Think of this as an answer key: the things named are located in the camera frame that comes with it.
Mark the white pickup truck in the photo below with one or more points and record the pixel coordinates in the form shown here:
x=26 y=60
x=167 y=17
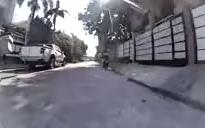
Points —
x=40 y=53

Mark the grey concrete pavement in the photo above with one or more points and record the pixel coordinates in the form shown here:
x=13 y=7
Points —
x=176 y=80

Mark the narrow kerbside pavement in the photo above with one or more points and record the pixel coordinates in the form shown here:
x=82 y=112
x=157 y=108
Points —
x=10 y=71

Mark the large leafy tree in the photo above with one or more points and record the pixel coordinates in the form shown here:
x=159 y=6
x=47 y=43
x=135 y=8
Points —
x=100 y=23

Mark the tall palm tree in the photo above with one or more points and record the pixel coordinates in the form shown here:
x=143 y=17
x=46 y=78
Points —
x=55 y=15
x=33 y=6

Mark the dark fence with pale panels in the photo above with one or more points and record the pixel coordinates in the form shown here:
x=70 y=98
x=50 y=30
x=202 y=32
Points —
x=15 y=41

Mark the row of trees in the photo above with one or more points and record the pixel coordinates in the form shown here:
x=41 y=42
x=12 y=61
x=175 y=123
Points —
x=71 y=46

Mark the white slatted panel fence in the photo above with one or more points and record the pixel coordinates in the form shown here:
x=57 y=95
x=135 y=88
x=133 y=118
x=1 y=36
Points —
x=176 y=40

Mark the grey building with balcony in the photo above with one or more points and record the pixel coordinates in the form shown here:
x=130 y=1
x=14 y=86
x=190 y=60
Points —
x=3 y=13

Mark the grey asphalt road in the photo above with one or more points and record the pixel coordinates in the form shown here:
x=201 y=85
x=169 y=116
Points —
x=90 y=96

